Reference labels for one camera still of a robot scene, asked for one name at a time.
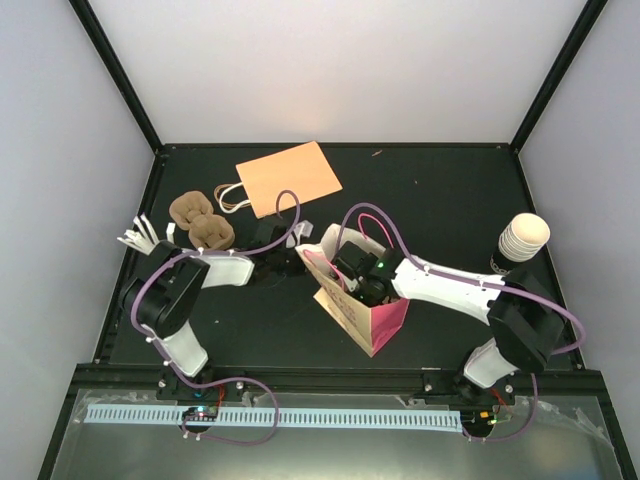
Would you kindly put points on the cream cakes paper bag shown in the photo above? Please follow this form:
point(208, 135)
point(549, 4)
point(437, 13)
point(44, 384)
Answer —
point(370, 325)

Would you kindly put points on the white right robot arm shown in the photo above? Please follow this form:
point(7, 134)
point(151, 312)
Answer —
point(516, 308)

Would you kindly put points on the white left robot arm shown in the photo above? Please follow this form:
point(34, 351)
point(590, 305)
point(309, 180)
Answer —
point(164, 310)

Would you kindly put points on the black frame post left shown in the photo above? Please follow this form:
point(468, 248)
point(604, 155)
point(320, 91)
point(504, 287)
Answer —
point(99, 39)

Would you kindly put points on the brown pulp cup carriers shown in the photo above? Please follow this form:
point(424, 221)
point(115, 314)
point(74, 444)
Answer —
point(194, 213)

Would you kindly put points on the white straws bundle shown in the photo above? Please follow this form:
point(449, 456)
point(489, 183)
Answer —
point(143, 237)

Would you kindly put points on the black frame post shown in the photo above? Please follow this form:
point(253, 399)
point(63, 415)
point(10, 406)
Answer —
point(578, 34)
point(99, 39)

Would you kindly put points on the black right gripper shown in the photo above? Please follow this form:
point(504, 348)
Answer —
point(377, 302)

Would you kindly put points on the stack of paper cups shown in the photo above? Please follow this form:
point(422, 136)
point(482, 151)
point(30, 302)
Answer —
point(520, 241)

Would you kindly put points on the black frame post right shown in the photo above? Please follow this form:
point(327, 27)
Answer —
point(578, 34)

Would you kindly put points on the light blue cable duct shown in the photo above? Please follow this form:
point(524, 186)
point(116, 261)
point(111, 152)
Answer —
point(319, 418)

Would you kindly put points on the plain brown paper bag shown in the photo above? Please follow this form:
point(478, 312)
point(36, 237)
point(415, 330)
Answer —
point(303, 170)

